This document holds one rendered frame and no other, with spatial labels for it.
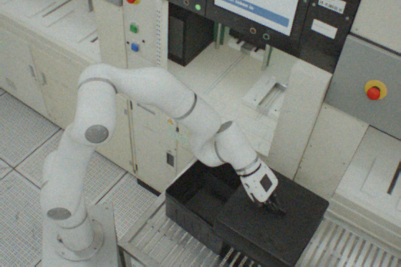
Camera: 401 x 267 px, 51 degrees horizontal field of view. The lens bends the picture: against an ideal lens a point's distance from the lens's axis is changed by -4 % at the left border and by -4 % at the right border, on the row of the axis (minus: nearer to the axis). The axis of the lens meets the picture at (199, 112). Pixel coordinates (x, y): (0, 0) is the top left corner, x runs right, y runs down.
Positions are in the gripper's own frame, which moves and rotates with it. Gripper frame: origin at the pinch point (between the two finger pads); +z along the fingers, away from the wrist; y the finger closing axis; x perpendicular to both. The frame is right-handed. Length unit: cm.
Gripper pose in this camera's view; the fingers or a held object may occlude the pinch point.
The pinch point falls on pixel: (273, 204)
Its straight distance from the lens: 143.9
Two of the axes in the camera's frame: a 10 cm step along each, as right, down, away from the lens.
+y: 5.8, -5.7, 5.8
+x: -6.2, 1.5, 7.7
